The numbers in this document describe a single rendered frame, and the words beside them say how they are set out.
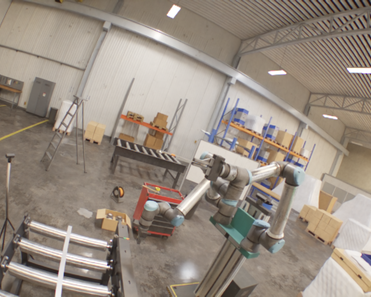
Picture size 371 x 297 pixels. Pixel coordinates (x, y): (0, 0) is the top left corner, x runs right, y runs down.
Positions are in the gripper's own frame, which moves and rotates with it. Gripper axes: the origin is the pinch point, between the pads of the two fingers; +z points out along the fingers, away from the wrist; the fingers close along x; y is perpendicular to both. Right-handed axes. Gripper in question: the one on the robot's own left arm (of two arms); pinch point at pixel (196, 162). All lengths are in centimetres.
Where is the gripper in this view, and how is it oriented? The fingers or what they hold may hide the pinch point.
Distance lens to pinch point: 99.3
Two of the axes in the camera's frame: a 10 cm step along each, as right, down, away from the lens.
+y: 3.1, 2.4, -9.2
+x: -3.6, 9.2, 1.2
